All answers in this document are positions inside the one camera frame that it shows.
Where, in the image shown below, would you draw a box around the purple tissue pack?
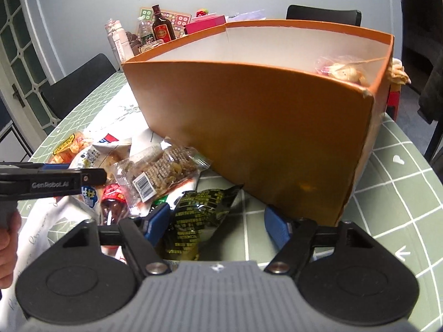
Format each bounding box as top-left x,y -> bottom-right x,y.
226,9 -> 267,22

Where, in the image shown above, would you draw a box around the cream plush toy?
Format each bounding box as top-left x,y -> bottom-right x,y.
388,58 -> 412,85

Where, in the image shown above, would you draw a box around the black chair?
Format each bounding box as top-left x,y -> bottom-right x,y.
41,53 -> 117,120
285,4 -> 362,27

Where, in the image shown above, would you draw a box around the orange cardboard box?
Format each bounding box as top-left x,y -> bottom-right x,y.
120,19 -> 396,228

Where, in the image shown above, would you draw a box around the red snack packet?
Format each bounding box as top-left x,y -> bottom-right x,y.
100,184 -> 129,225

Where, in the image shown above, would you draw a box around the brown glass bottle red label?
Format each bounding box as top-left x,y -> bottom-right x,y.
151,4 -> 177,43

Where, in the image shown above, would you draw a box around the waffle packet yellow label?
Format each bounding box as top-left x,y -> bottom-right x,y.
48,131 -> 94,165

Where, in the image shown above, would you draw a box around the person's left hand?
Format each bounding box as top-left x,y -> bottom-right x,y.
0,211 -> 21,290

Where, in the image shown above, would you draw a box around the clear cereal bar packet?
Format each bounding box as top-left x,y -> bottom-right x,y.
114,138 -> 212,212

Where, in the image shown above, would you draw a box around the black chair back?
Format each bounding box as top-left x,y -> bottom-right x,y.
285,4 -> 362,27

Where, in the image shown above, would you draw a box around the pink cream snack packet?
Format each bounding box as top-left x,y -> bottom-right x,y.
315,55 -> 373,87

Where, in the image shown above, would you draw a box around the white glass-paned door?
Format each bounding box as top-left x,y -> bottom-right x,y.
0,0 -> 56,136

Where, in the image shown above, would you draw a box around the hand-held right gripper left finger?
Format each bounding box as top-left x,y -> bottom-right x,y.
57,203 -> 173,277

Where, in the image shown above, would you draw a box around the pink box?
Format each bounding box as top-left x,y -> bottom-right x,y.
184,15 -> 227,35

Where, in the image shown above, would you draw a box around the white printed table runner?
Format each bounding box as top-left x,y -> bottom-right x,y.
0,83 -> 208,332

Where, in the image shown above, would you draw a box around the white pink bottle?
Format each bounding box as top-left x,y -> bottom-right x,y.
105,18 -> 135,65

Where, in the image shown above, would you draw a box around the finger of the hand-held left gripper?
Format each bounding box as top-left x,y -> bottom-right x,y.
0,168 -> 107,188
0,161 -> 72,172

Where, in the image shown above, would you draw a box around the dark jacket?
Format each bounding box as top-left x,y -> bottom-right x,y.
417,52 -> 443,125

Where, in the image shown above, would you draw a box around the white blue bread packet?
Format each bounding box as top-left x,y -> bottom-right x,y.
69,142 -> 120,209

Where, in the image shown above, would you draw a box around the white packet blue red label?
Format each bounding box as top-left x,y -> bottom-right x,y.
93,129 -> 134,156

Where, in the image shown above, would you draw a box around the clear plastic water bottle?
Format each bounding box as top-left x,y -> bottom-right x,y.
136,15 -> 156,48

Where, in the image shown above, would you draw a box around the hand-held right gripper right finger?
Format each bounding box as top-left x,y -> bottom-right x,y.
263,205 -> 380,276

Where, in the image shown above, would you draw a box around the black snack packet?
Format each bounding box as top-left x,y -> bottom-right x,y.
163,184 -> 245,262

